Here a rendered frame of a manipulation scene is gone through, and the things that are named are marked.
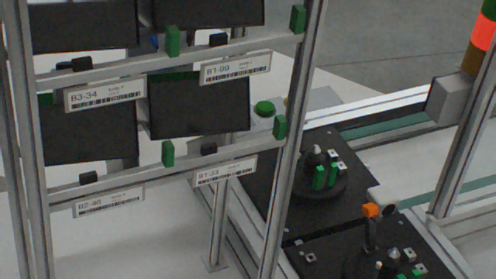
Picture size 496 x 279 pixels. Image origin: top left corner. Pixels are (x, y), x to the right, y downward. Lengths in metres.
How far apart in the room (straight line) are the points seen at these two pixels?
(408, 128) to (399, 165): 0.10
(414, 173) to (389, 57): 2.00
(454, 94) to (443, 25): 2.62
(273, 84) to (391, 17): 2.08
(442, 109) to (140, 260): 0.59
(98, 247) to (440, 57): 2.48
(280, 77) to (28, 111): 1.10
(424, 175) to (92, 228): 0.66
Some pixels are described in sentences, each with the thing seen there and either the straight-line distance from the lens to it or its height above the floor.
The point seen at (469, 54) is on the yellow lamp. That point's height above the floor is 1.29.
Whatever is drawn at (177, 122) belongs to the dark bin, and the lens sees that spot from 0.97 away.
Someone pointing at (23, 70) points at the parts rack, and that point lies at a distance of 0.78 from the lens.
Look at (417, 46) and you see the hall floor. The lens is 3.68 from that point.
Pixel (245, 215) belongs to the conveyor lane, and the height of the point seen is 0.96.
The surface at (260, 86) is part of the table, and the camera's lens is 1.81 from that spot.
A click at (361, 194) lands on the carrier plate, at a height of 0.97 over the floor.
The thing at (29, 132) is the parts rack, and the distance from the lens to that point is 0.83.
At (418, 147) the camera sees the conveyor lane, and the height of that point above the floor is 0.92.
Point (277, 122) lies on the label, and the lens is 0.96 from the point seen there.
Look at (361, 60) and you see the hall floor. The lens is 3.50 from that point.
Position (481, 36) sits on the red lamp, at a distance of 1.23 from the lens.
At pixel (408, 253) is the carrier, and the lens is 1.30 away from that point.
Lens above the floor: 1.95
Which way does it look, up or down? 41 degrees down
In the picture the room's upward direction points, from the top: 8 degrees clockwise
